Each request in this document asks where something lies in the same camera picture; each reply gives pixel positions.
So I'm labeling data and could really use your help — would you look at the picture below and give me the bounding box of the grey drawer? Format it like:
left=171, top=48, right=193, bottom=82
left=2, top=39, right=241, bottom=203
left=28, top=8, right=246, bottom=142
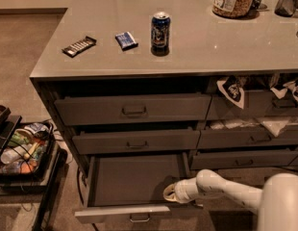
left=197, top=126, right=298, bottom=149
left=190, top=149, right=298, bottom=170
left=72, top=128, right=200, bottom=154
left=75, top=153, right=201, bottom=223
left=55, top=93, right=211, bottom=126
left=207, top=90, right=298, bottom=120

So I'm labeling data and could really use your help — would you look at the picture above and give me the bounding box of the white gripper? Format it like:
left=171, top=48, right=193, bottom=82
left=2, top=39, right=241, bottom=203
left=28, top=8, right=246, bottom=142
left=163, top=178, right=200, bottom=203

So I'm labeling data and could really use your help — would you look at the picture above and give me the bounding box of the blue snack packet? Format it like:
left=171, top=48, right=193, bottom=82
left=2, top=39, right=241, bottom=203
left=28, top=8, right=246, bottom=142
left=115, top=32, right=138, bottom=51

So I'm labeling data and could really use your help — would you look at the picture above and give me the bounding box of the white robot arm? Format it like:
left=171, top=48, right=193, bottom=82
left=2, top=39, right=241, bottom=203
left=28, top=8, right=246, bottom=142
left=163, top=169, right=298, bottom=231

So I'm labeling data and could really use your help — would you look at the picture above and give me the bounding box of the large jar of nuts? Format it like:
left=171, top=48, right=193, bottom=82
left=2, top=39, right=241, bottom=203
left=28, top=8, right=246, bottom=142
left=212, top=0, right=253, bottom=18

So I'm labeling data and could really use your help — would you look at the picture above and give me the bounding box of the black bin of items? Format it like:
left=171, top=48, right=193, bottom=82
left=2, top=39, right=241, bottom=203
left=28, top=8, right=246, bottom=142
left=0, top=121, right=55, bottom=179

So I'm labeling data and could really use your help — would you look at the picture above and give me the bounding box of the dark glass container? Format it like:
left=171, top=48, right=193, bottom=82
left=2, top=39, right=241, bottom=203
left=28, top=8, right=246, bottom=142
left=274, top=0, right=298, bottom=17

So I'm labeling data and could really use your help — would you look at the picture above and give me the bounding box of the blue drink can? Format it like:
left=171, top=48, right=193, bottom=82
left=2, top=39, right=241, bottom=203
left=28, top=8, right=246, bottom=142
left=151, top=12, right=171, bottom=49

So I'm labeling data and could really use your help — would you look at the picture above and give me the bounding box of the dark striped snack bar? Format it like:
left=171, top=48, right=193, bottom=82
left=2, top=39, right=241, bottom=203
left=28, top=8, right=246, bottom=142
left=62, top=36, right=97, bottom=58

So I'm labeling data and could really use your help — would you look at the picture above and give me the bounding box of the white plastic bag in drawer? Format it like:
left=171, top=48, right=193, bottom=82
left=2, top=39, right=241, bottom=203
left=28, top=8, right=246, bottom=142
left=209, top=116, right=298, bottom=137

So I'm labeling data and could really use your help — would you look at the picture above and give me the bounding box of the black white chip bag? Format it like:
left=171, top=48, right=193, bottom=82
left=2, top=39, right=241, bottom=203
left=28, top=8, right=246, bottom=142
left=216, top=75, right=247, bottom=109

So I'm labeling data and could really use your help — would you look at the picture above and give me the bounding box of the grey counter cabinet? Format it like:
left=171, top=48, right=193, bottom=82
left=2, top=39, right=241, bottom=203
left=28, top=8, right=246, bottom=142
left=29, top=0, right=298, bottom=178

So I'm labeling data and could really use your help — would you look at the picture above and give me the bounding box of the black floor cable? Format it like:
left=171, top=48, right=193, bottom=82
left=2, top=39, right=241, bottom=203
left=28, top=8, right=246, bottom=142
left=75, top=166, right=102, bottom=231

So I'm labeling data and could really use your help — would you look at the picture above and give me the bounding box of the black cart frame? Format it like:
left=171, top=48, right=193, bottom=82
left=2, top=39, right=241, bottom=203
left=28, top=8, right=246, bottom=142
left=0, top=106, right=67, bottom=231

